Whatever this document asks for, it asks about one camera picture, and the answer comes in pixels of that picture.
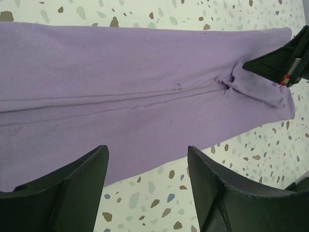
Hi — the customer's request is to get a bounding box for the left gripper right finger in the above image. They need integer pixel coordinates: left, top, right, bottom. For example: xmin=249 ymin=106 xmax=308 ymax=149
xmin=187 ymin=146 xmax=309 ymax=232

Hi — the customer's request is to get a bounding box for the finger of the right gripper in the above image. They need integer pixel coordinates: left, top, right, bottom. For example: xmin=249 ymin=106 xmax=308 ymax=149
xmin=242 ymin=25 xmax=309 ymax=87

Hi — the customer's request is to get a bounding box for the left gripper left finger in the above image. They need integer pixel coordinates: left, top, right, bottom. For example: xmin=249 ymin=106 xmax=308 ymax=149
xmin=0 ymin=145 xmax=109 ymax=232

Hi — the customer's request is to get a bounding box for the purple t-shirt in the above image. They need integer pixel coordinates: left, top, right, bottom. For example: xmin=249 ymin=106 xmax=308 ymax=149
xmin=0 ymin=22 xmax=295 ymax=191

